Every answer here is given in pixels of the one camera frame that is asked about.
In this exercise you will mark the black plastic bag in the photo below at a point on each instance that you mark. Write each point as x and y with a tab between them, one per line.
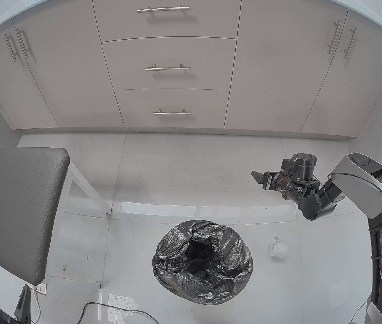
211	282

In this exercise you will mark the beige cabinet with drawers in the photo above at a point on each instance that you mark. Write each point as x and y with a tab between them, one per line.
164	49

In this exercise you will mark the crumpled clear plastic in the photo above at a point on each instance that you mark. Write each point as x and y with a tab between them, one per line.
278	248

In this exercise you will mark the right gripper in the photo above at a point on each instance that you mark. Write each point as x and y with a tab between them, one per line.
271	181

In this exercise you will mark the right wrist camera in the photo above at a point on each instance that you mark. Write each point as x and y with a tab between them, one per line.
287	165

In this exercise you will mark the grey padded chair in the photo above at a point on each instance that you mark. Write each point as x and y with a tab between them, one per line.
18	208

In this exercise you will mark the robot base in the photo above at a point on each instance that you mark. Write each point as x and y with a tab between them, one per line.
373	312

